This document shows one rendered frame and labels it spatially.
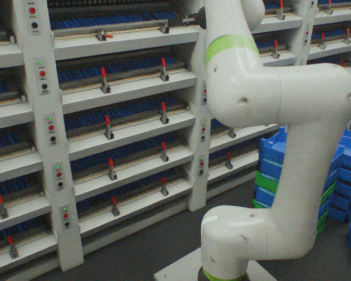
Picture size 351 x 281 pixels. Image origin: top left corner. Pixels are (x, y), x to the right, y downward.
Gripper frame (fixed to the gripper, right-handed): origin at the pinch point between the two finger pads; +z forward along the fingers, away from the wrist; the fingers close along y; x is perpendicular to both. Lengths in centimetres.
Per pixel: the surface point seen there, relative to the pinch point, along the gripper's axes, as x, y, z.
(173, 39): -6.1, 3.3, 7.5
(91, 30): 0.1, -29.3, 10.5
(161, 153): -56, -1, 20
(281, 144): -61, 51, -6
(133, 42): -5.5, -14.9, 7.1
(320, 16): -4, 101, 7
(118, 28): 0.1, -18.3, 10.7
